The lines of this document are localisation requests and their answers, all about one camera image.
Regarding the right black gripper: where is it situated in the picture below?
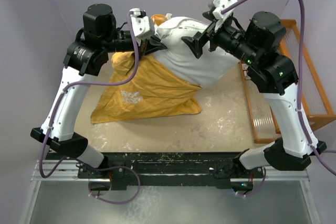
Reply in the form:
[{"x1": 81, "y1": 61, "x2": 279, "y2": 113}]
[{"x1": 182, "y1": 9, "x2": 259, "y2": 66}]

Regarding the white pillow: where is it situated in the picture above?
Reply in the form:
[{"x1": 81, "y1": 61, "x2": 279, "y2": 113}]
[{"x1": 153, "y1": 17, "x2": 238, "y2": 88}]

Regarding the blue cartoon pillowcase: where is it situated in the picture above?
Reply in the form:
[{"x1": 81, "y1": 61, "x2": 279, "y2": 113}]
[{"x1": 90, "y1": 13, "x2": 203, "y2": 124}]

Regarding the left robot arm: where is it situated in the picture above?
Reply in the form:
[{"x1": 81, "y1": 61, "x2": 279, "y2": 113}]
[{"x1": 30, "y1": 4, "x2": 158, "y2": 178}]

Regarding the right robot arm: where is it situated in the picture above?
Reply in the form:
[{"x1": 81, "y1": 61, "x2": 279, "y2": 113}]
[{"x1": 181, "y1": 12, "x2": 327, "y2": 177}]

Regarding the wooden tiered rack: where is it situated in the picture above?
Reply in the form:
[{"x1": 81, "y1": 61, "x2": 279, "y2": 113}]
[{"x1": 240, "y1": 19, "x2": 335, "y2": 144}]

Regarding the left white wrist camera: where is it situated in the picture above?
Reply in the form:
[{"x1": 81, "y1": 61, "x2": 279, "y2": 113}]
[{"x1": 129, "y1": 8, "x2": 155, "y2": 40}]

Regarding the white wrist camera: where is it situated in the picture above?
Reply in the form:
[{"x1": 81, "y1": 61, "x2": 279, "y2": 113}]
[
  {"x1": 208, "y1": 0, "x2": 238, "y2": 31},
  {"x1": 129, "y1": 8, "x2": 155, "y2": 40}
]

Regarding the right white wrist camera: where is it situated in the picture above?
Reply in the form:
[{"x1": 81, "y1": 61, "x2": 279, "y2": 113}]
[{"x1": 208, "y1": 0, "x2": 238, "y2": 31}]

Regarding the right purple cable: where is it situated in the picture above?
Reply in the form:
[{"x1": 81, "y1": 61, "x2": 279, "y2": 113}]
[{"x1": 222, "y1": 0, "x2": 336, "y2": 198}]

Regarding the purple cable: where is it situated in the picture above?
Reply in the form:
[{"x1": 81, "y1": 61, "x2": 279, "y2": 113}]
[
  {"x1": 38, "y1": 11, "x2": 141, "y2": 205},
  {"x1": 222, "y1": 0, "x2": 336, "y2": 198}
]

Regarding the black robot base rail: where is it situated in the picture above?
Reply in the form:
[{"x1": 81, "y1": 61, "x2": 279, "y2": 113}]
[{"x1": 76, "y1": 152, "x2": 264, "y2": 191}]

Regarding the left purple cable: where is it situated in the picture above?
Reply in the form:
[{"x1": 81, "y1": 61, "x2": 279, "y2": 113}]
[{"x1": 38, "y1": 11, "x2": 141, "y2": 205}]

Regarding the aluminium frame rail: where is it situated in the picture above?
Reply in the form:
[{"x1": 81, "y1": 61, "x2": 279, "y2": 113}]
[{"x1": 46, "y1": 160, "x2": 309, "y2": 184}]

